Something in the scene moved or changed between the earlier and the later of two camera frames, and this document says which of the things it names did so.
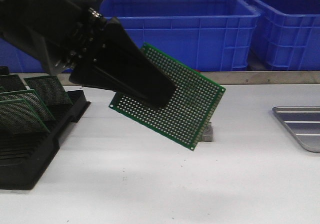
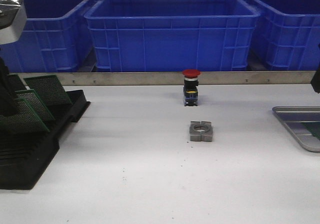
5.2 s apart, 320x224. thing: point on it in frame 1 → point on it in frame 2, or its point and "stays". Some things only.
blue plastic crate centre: [201, 31] stays
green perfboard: [18, 115] stays
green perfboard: [33, 99] stays
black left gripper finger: [120, 67] → [9, 106]
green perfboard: [183, 119] → [313, 127]
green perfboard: [11, 83] stays
